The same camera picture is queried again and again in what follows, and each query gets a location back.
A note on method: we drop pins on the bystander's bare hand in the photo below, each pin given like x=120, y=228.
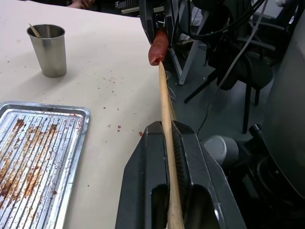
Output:
x=81, y=3

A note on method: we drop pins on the black office chair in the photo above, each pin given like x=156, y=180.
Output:
x=245, y=66

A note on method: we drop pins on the stained metal baking tray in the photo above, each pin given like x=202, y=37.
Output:
x=35, y=167

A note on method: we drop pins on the silver round robot joint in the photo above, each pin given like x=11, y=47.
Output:
x=222, y=149

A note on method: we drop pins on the long wooden skewer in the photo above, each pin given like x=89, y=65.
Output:
x=166, y=114

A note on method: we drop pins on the white metal frame leg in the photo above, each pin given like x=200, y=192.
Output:
x=188, y=62

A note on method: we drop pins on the red sausage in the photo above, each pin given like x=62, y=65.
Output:
x=159, y=46

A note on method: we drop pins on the stainless steel cup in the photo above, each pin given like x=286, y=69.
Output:
x=48, y=52

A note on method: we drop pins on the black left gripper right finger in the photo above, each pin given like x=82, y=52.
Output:
x=202, y=176

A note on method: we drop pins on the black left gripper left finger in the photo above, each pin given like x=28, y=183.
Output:
x=140, y=171

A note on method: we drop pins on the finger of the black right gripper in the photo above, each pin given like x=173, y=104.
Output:
x=147, y=19
x=172, y=21

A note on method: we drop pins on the silver robot torso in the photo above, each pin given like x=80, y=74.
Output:
x=289, y=107

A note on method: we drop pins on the black robot waist mechanism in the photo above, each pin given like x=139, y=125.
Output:
x=262, y=190

